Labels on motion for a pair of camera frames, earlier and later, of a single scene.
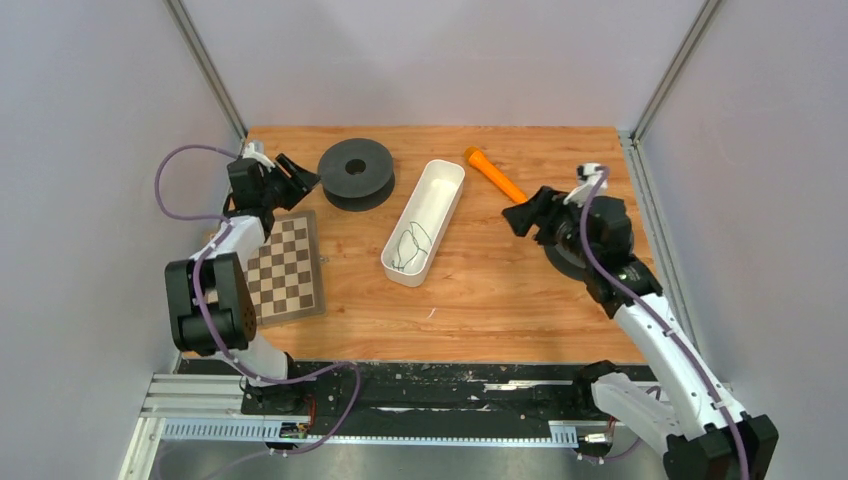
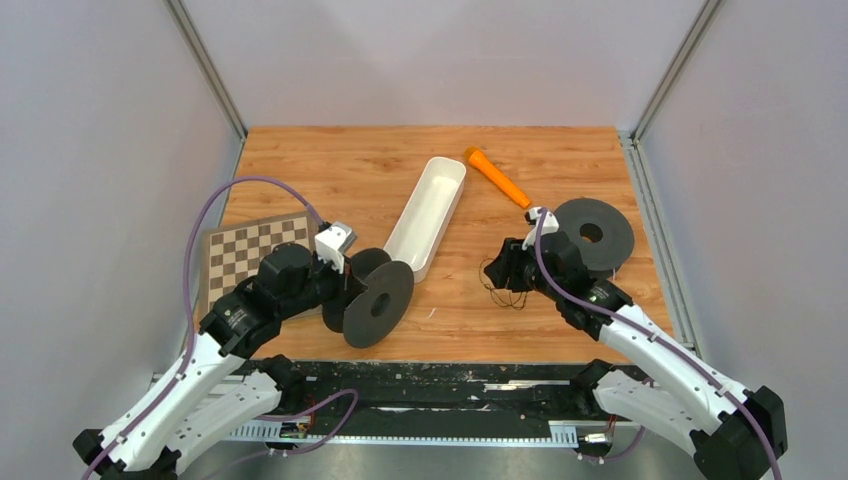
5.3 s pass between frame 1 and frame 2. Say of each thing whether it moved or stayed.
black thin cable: moved
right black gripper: moved
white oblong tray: stayed
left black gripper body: moved
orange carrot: stayed
